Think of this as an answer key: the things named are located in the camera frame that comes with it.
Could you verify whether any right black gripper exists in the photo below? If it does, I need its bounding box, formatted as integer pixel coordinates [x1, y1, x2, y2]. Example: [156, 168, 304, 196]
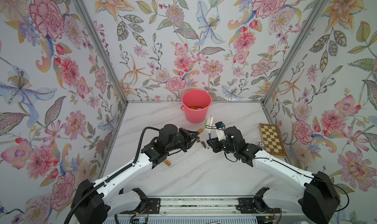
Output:
[207, 136, 238, 156]

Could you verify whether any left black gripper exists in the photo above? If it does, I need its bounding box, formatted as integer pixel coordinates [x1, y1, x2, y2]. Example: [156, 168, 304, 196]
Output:
[165, 128, 200, 153]

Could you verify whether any white blue brush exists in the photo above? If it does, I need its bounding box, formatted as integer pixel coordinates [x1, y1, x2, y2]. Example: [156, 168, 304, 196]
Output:
[205, 116, 213, 140]

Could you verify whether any green hand rake wooden handle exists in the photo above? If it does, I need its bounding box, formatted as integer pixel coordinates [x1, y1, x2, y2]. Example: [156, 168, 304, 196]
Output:
[164, 159, 171, 166]

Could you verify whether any green trowel wooden handle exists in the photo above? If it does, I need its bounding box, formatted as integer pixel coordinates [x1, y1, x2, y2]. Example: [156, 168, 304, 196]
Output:
[197, 120, 208, 134]

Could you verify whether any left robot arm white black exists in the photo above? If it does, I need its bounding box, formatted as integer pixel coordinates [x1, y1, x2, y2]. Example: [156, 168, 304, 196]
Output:
[64, 124, 202, 224]

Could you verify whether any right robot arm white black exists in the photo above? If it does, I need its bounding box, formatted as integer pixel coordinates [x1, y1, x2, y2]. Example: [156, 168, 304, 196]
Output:
[206, 124, 343, 224]

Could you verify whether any pink plastic bucket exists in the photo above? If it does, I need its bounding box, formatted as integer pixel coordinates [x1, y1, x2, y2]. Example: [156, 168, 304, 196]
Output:
[181, 89, 212, 124]

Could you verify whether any brown white chessboard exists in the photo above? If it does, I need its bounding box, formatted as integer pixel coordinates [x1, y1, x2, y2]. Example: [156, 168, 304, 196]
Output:
[259, 124, 287, 158]

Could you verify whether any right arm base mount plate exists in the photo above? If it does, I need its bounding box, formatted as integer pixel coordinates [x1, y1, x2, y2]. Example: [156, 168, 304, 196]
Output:
[236, 197, 281, 215]

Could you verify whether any aluminium rail frame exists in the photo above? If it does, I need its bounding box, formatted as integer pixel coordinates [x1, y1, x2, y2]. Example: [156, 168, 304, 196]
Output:
[72, 195, 328, 224]

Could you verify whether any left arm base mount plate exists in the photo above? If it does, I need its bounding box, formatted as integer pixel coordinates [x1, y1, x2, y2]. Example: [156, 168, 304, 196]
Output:
[120, 198, 161, 215]

